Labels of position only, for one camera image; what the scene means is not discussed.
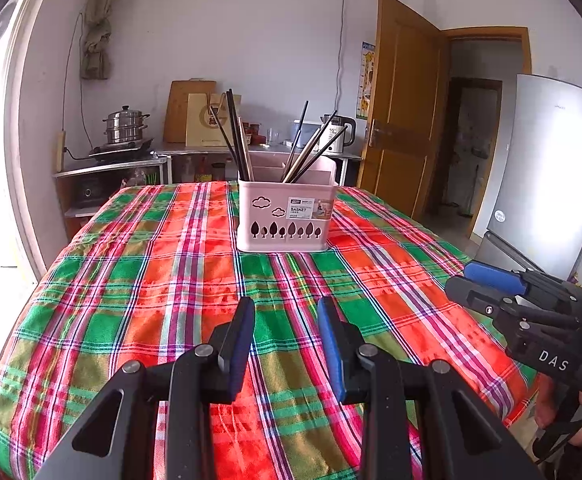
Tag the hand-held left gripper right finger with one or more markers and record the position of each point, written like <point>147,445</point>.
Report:
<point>331,350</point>

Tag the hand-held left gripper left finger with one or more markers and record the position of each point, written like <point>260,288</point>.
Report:
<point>241,340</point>

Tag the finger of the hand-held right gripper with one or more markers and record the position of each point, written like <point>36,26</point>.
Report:
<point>496,277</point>
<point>471,292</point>

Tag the pink utensil basket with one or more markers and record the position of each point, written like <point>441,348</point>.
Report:
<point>316,195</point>

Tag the beige chopstick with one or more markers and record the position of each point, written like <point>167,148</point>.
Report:
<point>305,155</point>
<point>246,150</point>

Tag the plaid tablecloth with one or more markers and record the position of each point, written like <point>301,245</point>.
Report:
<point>146,285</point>

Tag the silver refrigerator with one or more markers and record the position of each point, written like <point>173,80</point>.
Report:
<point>546,170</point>

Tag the metal shelf table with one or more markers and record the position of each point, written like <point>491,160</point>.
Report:
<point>171,150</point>

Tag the white electric kettle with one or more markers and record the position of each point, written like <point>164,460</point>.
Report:
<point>343,135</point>

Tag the red jar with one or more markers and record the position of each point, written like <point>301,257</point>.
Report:
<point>250,135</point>
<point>260,135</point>

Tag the drinking glass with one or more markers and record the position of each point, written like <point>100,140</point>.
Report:
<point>272,136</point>

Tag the wooden door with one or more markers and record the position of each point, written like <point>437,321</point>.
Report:
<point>401,90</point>

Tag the black kitchen appliance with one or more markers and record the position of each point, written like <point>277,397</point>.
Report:
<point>88,192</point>

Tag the tan paper bag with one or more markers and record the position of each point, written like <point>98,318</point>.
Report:
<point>201,125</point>

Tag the low side shelf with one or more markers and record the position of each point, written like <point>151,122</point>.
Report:
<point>106,164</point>

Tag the clear plastic container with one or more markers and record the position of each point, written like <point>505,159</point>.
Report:
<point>311,127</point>

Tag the wooden cutting board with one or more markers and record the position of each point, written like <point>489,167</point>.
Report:
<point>176,110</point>

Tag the steel steamer pot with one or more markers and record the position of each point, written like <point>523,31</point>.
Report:
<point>126,126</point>

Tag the beige power strip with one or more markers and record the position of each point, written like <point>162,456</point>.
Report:
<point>62,150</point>

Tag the wrapped air conditioner pipe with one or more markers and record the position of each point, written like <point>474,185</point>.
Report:
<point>96,40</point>

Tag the wall poster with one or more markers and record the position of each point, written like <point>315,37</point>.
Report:
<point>365,80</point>

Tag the wooden door frame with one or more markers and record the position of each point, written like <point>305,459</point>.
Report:
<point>486,31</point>

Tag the white window frame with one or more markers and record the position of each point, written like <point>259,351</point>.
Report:
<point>26,160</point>

